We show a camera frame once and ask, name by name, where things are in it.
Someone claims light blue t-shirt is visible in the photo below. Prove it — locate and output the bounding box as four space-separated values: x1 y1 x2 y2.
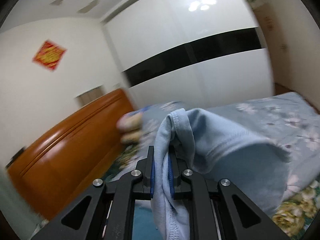
151 108 291 239

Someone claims yellow floral pillow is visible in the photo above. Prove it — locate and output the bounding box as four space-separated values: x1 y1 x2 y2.
117 112 143 145

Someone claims orange wooden headboard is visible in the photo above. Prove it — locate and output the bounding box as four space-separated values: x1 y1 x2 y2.
7 89 133 220

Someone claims teal floral bed blanket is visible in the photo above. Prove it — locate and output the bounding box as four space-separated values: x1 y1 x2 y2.
102 144 319 239

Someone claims light blue floral duvet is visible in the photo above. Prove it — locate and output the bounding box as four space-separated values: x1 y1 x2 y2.
143 92 319 200

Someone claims white wardrobe with black stripe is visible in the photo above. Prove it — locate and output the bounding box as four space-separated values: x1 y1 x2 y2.
103 0 274 108

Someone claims wooden door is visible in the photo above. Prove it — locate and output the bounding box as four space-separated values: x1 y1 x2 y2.
253 3 291 88

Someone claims red square wall decoration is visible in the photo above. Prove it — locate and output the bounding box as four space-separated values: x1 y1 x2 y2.
33 40 67 71

